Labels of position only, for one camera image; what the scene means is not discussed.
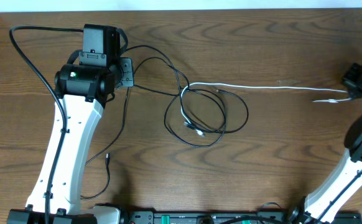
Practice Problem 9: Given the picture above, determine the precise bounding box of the thin black cable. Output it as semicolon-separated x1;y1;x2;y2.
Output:
80;86;131;200

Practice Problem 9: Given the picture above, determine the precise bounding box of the white cable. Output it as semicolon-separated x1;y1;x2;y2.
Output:
179;82;353;138

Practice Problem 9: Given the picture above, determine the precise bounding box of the thick black cable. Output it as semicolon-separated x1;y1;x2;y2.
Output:
123;45;249;148

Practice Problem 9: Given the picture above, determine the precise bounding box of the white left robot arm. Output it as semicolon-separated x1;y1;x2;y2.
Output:
7;24;134;224

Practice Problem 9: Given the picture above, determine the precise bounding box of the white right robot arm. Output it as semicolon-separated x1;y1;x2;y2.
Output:
287;63;362;223

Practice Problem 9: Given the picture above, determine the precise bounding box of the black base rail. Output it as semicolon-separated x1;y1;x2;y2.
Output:
118;210;362;224

